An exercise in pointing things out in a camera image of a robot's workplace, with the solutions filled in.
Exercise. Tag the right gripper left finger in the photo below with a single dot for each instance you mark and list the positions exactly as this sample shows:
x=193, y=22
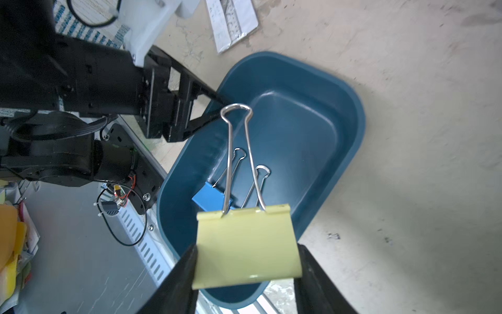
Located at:
x=175, y=294

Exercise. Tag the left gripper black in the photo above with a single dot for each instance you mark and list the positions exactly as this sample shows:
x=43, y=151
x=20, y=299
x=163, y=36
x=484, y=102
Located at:
x=104, y=81

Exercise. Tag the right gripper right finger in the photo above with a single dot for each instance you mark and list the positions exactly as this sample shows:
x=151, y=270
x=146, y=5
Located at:
x=315, y=291

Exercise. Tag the yellow binder clip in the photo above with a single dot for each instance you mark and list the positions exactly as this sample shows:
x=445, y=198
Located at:
x=245, y=246

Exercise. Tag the white ruler package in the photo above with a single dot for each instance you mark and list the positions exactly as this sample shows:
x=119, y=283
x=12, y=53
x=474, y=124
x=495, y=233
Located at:
x=231, y=21

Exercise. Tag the blue binder clip front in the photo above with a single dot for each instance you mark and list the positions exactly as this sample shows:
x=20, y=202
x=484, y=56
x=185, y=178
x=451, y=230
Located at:
x=209, y=197

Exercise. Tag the teal plastic storage box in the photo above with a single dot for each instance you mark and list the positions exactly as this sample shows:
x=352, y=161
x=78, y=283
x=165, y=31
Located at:
x=306, y=128

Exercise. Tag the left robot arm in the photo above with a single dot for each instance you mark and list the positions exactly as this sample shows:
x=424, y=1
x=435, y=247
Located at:
x=43, y=141

